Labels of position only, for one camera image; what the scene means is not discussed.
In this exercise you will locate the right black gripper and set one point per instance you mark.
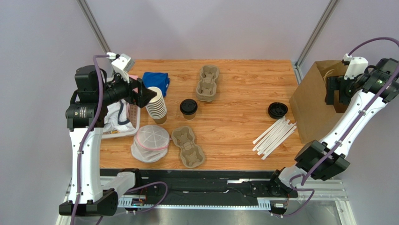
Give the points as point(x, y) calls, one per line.
point(330, 90)

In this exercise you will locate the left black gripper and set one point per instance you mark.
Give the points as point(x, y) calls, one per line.
point(144, 95)

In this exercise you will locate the brown paper bag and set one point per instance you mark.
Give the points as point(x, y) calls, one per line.
point(314, 118)

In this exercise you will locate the black cup lid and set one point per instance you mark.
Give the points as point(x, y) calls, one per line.
point(188, 104)

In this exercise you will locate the paper coffee cup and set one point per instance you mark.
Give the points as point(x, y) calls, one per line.
point(189, 114)

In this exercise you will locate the single cardboard cup carrier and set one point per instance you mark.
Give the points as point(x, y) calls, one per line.
point(191, 154)

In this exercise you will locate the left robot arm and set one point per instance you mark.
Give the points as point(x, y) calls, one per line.
point(85, 120)

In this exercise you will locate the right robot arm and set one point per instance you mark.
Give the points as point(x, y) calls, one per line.
point(366, 89)

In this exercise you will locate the stack of paper cups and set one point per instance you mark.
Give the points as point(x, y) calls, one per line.
point(156, 108)

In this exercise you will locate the white plastic basket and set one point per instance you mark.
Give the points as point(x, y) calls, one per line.
point(134, 115)

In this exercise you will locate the blue folded cloth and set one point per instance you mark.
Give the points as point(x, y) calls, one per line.
point(157, 79)

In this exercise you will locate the white crumpled cloth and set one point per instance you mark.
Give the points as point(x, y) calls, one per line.
point(117, 118)

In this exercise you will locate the white mesh food cover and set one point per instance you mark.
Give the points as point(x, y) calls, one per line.
point(150, 143)

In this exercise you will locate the stack of black lids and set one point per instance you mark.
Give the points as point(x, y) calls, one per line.
point(277, 110)

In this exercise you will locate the bundle of white straws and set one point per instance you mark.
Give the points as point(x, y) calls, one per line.
point(273, 137)

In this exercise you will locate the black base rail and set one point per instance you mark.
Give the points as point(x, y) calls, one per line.
point(209, 188)

